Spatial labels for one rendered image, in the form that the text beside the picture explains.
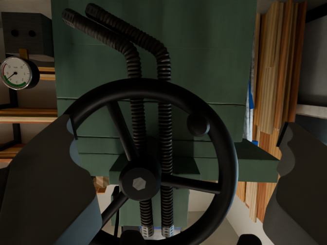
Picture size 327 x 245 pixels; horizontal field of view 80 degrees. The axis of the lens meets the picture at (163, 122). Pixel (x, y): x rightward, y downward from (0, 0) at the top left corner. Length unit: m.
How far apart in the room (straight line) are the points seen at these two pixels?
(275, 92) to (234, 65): 1.42
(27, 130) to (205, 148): 3.04
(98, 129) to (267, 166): 0.42
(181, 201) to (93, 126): 0.26
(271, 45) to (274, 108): 0.50
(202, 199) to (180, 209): 3.14
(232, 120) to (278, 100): 1.42
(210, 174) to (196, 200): 3.05
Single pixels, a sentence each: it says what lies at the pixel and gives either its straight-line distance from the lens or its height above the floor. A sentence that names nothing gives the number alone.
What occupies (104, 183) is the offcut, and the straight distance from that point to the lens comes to 0.54.
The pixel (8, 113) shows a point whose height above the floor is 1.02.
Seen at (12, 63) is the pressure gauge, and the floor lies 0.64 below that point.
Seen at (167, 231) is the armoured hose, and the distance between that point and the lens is 0.44.
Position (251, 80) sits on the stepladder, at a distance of 1.38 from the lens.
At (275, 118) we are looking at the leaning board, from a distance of 1.92.
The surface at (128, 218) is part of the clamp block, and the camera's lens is 0.45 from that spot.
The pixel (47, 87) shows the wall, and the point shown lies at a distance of 3.15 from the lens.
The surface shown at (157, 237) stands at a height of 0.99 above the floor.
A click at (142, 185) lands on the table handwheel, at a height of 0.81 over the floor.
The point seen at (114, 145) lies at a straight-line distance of 0.49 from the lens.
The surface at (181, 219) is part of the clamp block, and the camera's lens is 0.45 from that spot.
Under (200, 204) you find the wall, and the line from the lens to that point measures 3.61.
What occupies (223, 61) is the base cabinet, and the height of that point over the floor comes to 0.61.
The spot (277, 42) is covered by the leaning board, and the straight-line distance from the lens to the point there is 1.91.
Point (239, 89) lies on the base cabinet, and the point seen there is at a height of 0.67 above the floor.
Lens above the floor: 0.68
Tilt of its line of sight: 10 degrees up
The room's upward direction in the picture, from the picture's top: 178 degrees counter-clockwise
